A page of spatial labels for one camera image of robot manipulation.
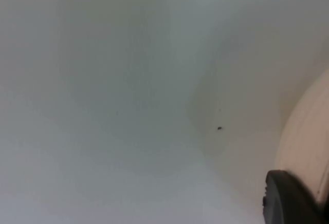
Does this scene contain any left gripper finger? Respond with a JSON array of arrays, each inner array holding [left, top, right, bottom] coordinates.
[[262, 170, 329, 224]]

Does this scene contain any pale wooden bowl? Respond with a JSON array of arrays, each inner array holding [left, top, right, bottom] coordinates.
[[274, 68, 329, 208]]

